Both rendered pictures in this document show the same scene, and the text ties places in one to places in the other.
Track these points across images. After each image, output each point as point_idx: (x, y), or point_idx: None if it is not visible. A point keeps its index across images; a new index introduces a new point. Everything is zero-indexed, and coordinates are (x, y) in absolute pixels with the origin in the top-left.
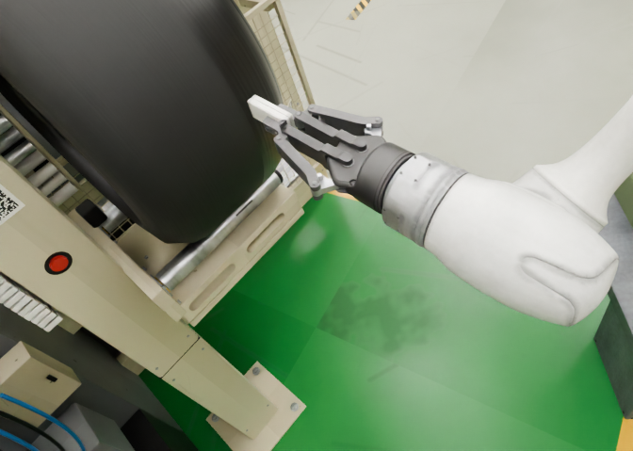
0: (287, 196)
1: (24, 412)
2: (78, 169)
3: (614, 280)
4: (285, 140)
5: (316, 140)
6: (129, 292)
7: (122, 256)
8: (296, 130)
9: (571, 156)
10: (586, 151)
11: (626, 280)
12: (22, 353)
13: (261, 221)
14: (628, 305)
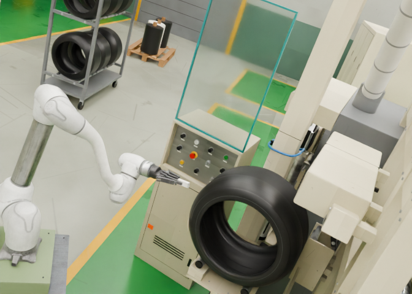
0: (192, 264)
1: None
2: (271, 245)
3: (65, 263)
4: (177, 175)
5: (170, 175)
6: None
7: (239, 235)
8: (175, 177)
9: (116, 180)
10: (114, 177)
11: (61, 262)
12: (269, 242)
13: (199, 256)
14: (65, 255)
